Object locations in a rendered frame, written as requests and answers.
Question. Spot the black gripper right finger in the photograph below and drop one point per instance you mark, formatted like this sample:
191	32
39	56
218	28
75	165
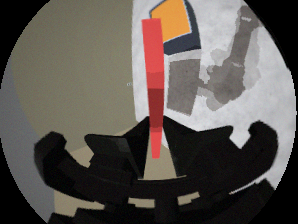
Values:
185	143

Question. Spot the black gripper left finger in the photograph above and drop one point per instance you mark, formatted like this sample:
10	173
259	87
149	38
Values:
133	145

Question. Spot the red square lid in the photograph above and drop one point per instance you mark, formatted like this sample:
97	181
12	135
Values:
154	67

